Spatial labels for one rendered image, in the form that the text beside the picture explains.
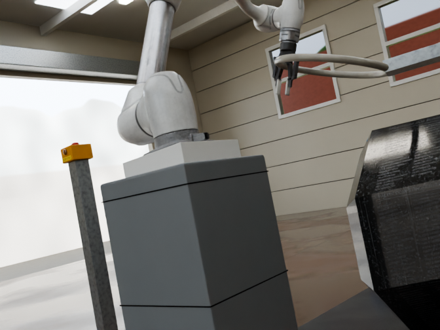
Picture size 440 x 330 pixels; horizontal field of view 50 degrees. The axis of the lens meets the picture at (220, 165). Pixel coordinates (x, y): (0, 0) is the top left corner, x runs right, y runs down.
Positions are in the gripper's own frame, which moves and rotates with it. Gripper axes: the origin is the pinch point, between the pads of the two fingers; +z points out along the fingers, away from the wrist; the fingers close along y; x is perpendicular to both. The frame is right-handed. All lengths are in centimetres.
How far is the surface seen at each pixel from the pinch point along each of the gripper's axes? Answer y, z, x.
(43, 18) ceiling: -620, -119, 218
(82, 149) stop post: -91, 41, -42
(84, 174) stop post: -89, 54, -41
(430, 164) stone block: 73, 25, -17
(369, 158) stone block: 50, 26, -11
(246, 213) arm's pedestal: 35, 46, -66
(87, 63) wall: -602, -59, 296
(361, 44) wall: -246, -144, 601
